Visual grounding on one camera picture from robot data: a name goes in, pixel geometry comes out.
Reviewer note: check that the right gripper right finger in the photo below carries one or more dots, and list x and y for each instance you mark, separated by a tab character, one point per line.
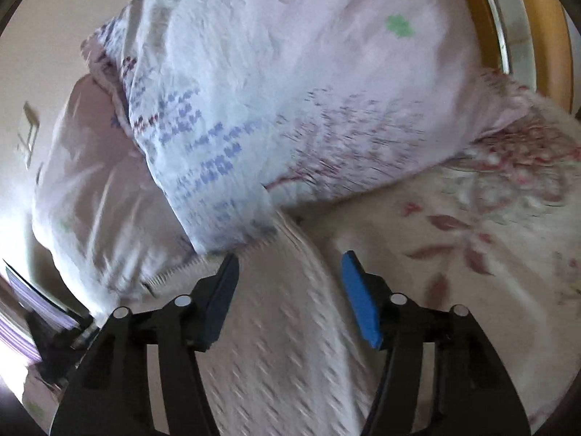
473	393

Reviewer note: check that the white wall switch plate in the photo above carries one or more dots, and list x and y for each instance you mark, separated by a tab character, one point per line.
28	128

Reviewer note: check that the beige cable-knit sweater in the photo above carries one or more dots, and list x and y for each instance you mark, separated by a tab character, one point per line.
290	359

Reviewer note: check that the pale pink left pillow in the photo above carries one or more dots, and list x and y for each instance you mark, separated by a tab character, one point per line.
98	211

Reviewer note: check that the white blue-flowered right pillow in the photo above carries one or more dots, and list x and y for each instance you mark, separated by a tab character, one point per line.
244	107

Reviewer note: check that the wooden headboard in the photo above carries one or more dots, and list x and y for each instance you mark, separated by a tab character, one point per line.
535	42

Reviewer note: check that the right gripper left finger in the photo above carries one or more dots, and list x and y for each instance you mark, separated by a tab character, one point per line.
140	375

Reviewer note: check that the floral bed quilt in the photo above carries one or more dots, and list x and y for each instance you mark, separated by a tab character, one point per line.
498	230

